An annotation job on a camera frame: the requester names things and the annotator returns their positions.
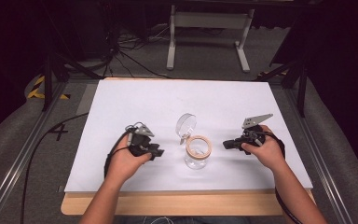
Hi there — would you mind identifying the black floor cable bundle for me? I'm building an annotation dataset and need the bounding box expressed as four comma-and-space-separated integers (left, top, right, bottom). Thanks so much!
103, 26, 172, 80

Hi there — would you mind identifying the grey floor tape strip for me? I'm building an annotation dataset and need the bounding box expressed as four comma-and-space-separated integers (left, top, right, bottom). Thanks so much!
76, 82, 100, 116

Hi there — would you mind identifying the yellow black hazard tape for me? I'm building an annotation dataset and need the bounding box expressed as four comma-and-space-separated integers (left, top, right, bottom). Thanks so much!
26, 76, 71, 101

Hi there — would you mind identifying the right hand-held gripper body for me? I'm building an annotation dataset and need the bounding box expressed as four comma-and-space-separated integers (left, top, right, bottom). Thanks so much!
239, 113, 274, 147

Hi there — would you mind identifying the white paper sheet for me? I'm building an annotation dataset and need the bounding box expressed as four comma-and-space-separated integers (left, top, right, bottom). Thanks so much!
64, 78, 313, 193

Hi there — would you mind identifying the black tape floor mark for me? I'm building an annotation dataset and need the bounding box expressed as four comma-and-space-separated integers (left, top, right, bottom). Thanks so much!
49, 123, 70, 142

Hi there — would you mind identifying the white metal desk frame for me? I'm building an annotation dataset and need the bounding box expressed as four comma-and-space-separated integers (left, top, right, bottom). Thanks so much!
166, 4, 256, 74

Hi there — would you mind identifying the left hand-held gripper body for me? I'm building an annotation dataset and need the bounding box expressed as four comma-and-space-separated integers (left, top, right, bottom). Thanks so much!
125, 122, 160, 158

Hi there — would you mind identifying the clear glass jar hinged lid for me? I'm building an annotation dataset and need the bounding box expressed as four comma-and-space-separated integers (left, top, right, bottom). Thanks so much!
175, 113, 213, 171

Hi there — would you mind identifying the black tripod stand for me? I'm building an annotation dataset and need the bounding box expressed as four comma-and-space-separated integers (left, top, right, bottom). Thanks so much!
41, 46, 104, 112
255, 58, 310, 119

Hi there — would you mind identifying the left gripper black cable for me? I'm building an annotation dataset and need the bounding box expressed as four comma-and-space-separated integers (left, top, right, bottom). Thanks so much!
20, 112, 138, 224

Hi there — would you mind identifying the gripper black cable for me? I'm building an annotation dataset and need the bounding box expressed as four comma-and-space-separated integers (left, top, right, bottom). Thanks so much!
262, 131, 303, 224
20, 112, 138, 224

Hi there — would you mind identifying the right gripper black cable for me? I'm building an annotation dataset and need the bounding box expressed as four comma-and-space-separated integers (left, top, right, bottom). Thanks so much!
262, 131, 303, 224

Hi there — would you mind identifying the person's left hand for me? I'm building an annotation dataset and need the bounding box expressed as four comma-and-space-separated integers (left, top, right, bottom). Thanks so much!
104, 134, 153, 189

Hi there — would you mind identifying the person's right hand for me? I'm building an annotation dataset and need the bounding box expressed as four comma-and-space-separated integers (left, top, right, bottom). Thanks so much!
241, 124, 289, 173

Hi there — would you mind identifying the thin white cord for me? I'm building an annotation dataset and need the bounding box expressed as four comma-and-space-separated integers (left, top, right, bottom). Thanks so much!
141, 216, 172, 224

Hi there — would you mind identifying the aluminium floor rail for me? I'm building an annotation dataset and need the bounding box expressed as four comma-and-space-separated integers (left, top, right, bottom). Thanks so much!
286, 87, 352, 224
0, 80, 68, 224

